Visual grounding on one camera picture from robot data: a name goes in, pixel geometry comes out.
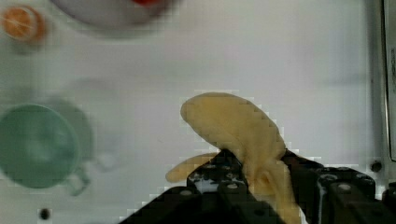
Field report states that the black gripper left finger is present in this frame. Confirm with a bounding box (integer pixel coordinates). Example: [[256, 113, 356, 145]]
[[120, 150, 284, 224]]

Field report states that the orange slice toy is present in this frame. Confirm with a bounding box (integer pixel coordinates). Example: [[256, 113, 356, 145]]
[[1, 5, 47, 43]]

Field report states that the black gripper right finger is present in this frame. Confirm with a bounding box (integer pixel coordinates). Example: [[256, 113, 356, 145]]
[[282, 150, 396, 224]]

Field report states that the red plush ketchup bottle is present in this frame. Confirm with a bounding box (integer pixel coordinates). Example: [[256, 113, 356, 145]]
[[132, 0, 161, 7]]

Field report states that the green mug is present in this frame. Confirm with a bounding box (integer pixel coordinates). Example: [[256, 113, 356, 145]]
[[1, 101, 92, 196]]

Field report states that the grey round plate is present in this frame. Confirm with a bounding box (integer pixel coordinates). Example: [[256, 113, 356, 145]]
[[49, 0, 182, 30]]

